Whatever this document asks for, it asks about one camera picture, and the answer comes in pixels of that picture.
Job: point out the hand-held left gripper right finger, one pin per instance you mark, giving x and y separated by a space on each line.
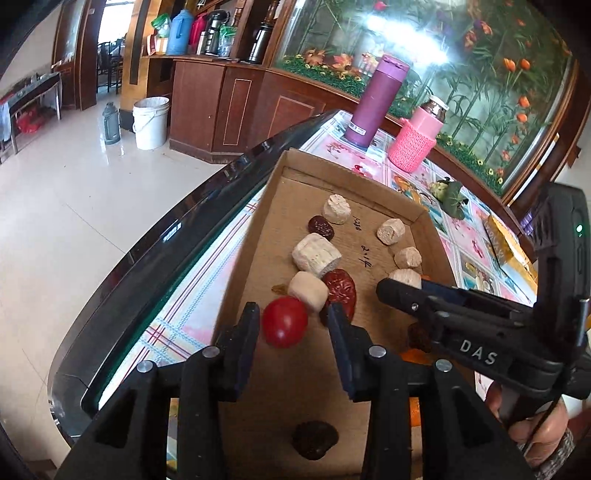
344 357

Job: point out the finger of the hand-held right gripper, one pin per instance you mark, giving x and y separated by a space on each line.
401 296
455 291

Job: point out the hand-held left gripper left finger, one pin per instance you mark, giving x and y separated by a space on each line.
242 360

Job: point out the red cherry tomato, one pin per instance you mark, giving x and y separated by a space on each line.
285 321

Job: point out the brown cardboard box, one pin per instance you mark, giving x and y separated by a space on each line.
286 401

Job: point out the orange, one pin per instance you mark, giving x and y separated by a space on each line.
414 355

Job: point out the person's right forearm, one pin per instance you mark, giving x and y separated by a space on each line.
556 461

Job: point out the person's right hand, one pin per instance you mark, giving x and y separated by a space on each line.
540 436

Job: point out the dark brown date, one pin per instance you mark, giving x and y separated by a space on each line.
315 440
417 334

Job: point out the red date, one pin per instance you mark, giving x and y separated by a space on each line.
322 226
340 290

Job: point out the yellow box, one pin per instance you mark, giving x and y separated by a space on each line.
508 242

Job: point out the printed pink tablecloth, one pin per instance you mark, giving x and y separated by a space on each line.
184 304

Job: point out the large white yam chunk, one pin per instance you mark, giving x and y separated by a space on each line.
316 254

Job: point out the green leafy vegetable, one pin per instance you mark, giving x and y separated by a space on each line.
450 196

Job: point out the pink knit-sleeved bottle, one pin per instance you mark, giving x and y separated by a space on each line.
415 138

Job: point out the purple bottle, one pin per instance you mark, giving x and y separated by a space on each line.
374 101

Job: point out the flower-painted fish tank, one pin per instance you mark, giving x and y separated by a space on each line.
461 60

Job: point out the wooden cabinet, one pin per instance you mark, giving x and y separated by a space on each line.
240 106

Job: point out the white plastic bucket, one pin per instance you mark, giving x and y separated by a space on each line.
151 123

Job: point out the grey-green jug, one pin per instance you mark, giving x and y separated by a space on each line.
111 123

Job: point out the steel flask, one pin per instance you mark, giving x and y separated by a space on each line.
260 42

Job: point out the black thermos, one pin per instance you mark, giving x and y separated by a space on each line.
213 31

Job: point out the dark wooden chair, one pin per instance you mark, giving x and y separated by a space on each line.
108 62

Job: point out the blue thermos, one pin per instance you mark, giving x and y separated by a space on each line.
178 33

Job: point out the red thermos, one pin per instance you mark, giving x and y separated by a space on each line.
198 28

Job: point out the metal side table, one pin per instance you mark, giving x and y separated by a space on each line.
32 94

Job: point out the green bag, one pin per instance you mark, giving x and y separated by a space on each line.
161 23

